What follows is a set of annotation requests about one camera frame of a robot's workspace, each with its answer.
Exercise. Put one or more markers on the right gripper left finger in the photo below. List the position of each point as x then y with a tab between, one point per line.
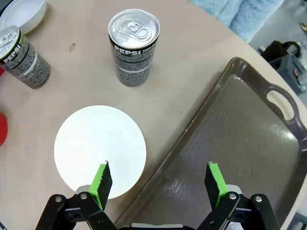
100	189

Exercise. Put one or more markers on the black Pepsi can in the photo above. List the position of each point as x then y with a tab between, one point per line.
132	60
26	62

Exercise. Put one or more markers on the red plastic cup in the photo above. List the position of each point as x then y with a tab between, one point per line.
1	72
2	129

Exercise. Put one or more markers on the grey equipment box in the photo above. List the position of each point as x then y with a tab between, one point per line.
291	72

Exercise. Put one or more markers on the white bowl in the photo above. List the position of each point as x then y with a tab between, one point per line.
24	12
96	139

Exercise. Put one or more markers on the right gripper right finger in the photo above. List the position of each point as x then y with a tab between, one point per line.
216	187

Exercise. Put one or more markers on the dark brown plastic tray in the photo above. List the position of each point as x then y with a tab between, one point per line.
239	131

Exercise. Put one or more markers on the person in blue fleece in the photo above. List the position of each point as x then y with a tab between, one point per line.
239	16

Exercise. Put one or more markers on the black bag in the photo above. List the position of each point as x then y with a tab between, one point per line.
275	51

